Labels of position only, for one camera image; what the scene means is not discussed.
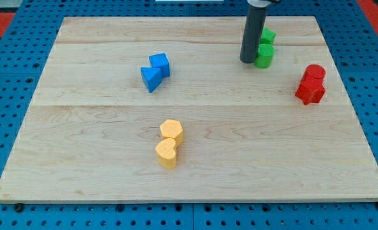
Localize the red circle block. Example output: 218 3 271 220
302 64 326 81

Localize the light wooden board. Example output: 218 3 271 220
0 16 378 204

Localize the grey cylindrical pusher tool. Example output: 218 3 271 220
239 0 271 63

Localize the blue triangle block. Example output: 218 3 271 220
140 67 162 93

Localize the yellow hexagon block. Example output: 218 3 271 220
159 119 184 146

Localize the blue cube block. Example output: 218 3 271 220
149 53 170 78

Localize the green star block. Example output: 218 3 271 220
260 27 276 45

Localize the red star block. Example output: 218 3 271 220
295 78 326 105

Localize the yellow heart block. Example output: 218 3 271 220
155 138 177 169

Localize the green circle block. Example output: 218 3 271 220
254 44 275 68

